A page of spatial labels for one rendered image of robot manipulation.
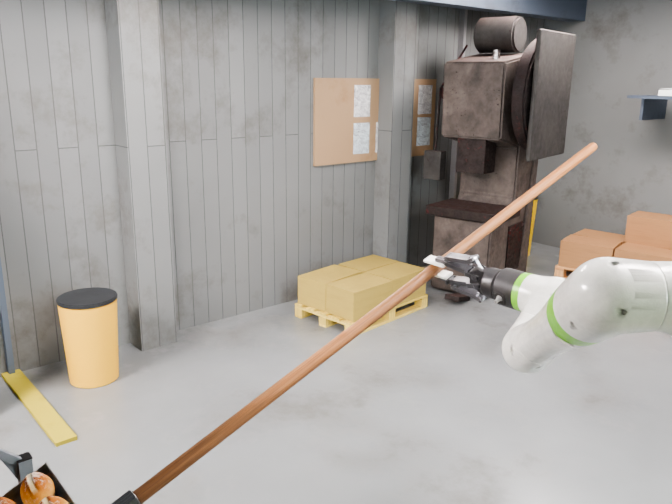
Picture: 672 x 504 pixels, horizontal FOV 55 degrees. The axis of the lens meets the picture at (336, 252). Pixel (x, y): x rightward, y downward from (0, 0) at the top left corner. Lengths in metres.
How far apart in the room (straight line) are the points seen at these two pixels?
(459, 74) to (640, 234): 2.63
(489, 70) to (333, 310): 2.55
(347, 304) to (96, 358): 1.99
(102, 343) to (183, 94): 1.99
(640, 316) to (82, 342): 3.99
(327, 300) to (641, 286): 4.58
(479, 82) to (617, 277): 5.20
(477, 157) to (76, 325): 3.79
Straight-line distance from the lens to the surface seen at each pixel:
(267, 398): 1.44
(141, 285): 5.10
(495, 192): 6.67
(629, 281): 1.05
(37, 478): 1.53
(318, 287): 5.54
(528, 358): 1.39
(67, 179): 4.97
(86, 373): 4.74
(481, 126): 6.17
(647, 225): 7.40
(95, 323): 4.59
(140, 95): 4.90
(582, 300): 1.04
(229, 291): 5.76
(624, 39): 8.23
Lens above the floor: 2.08
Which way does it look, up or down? 15 degrees down
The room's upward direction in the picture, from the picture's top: 1 degrees clockwise
